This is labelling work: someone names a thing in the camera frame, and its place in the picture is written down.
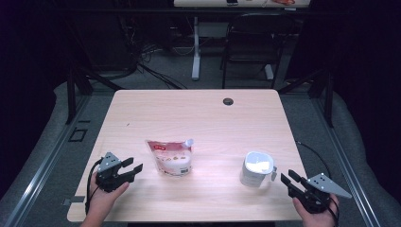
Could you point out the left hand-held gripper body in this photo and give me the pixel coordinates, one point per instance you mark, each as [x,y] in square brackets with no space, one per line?
[108,176]

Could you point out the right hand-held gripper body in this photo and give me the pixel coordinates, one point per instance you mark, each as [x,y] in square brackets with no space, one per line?
[315,198]

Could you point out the white container with hinged lid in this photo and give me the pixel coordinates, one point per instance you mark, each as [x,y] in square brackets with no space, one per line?
[255,170]

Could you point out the red and white spout pouch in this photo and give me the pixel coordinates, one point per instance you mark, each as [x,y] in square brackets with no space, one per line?
[171,159]

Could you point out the person's right hand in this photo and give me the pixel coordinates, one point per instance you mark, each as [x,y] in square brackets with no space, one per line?
[318,220]

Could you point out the person's left hand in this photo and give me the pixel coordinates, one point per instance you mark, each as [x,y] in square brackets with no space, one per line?
[102,201]

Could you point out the grey tape piece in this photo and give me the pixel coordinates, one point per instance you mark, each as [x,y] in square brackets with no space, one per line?
[75,200]

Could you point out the black metal stand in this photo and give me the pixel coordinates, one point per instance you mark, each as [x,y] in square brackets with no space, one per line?
[328,97]
[71,94]

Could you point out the round table grommet hole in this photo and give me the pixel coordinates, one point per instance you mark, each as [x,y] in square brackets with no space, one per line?
[228,101]

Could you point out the white standing desk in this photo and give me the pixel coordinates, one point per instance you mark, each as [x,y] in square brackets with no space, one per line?
[196,47]

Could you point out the black folding chair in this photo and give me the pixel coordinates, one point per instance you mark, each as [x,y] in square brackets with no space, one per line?
[255,47]

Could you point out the dark phone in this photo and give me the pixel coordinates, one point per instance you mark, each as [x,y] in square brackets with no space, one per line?
[232,2]

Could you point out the aluminium rail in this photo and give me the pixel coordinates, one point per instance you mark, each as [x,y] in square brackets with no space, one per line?
[47,160]
[346,164]

